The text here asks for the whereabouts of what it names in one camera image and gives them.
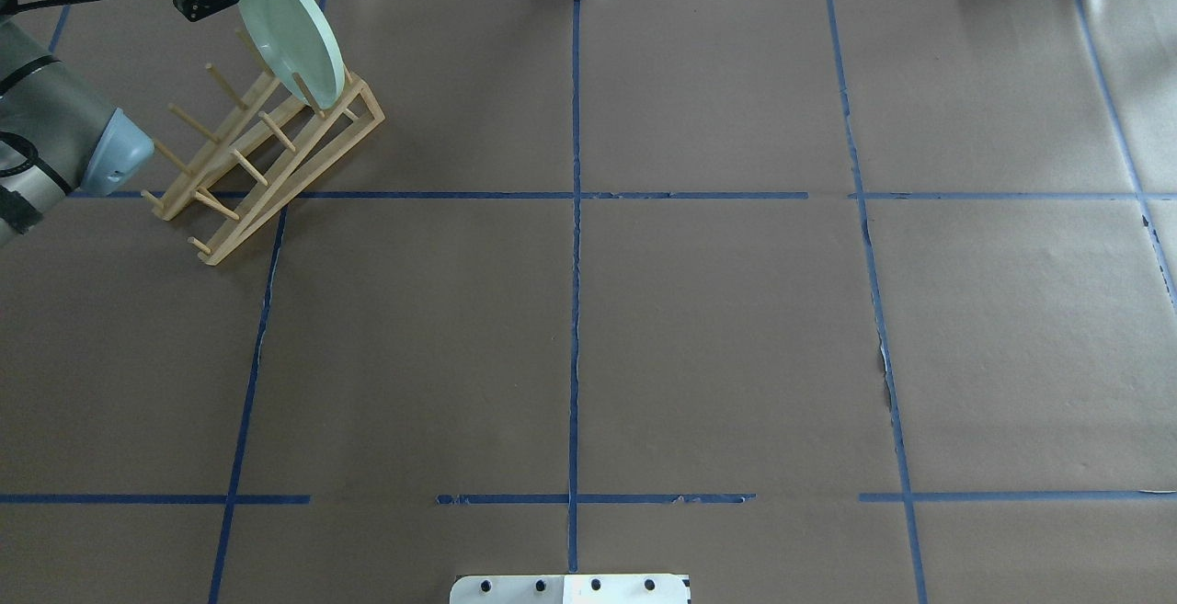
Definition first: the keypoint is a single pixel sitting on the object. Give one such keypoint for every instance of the pale green round plate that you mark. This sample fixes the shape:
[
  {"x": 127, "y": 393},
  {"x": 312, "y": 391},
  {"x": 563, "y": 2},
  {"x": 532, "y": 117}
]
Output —
[{"x": 299, "y": 47}]

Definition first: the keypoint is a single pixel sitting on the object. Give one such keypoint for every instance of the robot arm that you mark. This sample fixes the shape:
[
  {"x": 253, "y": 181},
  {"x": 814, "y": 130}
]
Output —
[{"x": 59, "y": 134}]

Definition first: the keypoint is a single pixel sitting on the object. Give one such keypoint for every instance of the brown paper table cover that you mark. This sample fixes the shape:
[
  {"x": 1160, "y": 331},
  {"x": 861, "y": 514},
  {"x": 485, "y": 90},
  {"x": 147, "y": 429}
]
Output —
[{"x": 813, "y": 301}]

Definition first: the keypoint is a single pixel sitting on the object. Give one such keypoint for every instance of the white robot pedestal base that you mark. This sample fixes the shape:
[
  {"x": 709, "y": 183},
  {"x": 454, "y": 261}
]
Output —
[{"x": 573, "y": 588}]

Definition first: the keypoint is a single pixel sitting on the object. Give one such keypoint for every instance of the wooden dish rack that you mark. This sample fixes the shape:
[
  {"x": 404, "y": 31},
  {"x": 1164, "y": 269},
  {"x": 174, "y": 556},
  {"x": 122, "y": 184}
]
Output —
[{"x": 263, "y": 154}]

